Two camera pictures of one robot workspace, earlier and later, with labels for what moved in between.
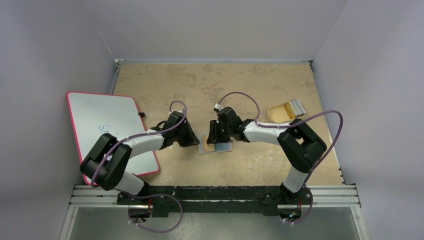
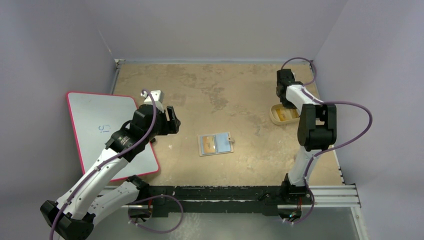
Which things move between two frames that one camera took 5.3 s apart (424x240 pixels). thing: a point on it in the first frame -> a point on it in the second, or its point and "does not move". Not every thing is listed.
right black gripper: [217, 129] -> [283, 97]
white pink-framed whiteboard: [94, 115] does not move
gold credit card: [207, 147] does not move
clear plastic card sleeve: [204, 147] does not move
